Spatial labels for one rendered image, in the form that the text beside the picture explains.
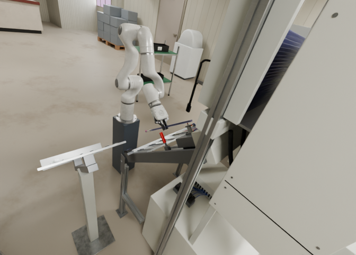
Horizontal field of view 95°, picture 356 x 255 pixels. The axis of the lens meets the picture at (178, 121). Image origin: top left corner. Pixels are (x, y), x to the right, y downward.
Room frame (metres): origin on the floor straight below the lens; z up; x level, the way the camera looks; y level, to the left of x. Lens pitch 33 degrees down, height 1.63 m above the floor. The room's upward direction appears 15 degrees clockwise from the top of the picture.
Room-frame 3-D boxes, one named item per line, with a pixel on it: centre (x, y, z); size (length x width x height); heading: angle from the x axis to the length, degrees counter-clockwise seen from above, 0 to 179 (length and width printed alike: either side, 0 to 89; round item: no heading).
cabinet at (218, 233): (0.71, -0.42, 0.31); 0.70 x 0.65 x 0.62; 143
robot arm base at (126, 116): (1.27, 0.48, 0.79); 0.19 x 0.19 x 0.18
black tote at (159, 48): (3.34, 0.81, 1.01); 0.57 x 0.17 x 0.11; 143
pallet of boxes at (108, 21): (6.97, 3.29, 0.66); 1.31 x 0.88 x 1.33; 59
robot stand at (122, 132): (1.27, 0.48, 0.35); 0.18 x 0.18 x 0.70; 59
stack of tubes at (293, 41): (0.73, -0.29, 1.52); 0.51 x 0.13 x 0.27; 143
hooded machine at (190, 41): (5.35, 0.28, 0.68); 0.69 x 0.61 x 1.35; 59
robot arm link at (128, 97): (1.29, 0.46, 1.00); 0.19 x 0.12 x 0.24; 136
